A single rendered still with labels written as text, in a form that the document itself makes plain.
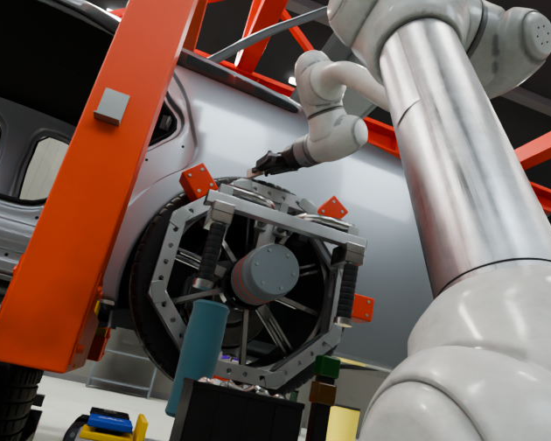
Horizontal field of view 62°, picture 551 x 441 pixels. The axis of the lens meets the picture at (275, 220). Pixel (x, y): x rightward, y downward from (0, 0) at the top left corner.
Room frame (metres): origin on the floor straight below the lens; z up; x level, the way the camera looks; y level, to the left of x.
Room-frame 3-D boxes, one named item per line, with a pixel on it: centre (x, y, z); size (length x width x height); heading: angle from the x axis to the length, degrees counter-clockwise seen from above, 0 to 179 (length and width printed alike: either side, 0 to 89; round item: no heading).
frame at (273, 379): (1.26, 0.02, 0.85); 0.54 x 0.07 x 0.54; 105
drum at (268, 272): (1.19, 0.00, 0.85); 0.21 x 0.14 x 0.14; 15
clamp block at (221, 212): (1.02, 0.13, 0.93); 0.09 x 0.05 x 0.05; 15
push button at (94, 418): (0.84, 0.20, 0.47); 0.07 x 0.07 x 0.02; 15
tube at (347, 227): (1.17, -0.11, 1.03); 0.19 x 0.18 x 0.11; 15
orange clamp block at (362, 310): (1.34, -0.28, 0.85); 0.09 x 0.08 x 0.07; 105
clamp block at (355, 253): (1.10, -0.20, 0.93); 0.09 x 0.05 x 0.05; 15
